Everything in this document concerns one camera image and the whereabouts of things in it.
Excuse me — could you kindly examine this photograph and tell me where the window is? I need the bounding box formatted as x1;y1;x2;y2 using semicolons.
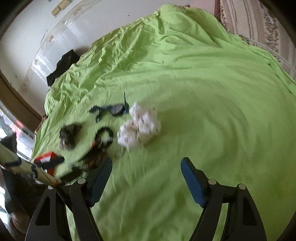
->
1;101;35;161

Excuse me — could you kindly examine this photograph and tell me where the striped pink blanket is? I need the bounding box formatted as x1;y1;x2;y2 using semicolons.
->
214;0;295;79

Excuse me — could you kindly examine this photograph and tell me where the red framed white tray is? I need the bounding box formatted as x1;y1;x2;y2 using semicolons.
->
34;152;64;176

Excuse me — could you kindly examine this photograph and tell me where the blue striped hair tie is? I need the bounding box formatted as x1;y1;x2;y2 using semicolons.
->
89;91;130;123

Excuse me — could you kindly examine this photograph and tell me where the white patterned scrunchie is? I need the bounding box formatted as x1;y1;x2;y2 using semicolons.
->
117;102;162;150

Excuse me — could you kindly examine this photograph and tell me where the black cloth on bed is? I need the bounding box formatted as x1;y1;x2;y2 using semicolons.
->
46;49;80;87

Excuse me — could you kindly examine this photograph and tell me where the green bed sheet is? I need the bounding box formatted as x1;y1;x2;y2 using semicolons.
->
33;4;295;240

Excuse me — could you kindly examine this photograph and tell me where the grey black furry scrunchie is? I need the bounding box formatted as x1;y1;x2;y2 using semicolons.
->
59;123;82;150

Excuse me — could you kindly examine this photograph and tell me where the black elastic hair tie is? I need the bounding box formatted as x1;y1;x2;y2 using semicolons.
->
94;126;115;149

